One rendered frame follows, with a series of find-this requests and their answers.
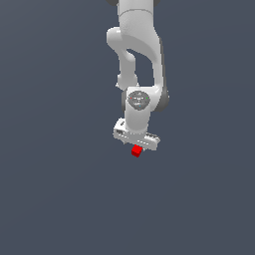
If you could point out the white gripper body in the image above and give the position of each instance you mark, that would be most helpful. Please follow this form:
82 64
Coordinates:
136 136

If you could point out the red cube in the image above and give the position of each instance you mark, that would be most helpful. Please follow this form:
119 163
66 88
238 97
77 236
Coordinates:
136 150

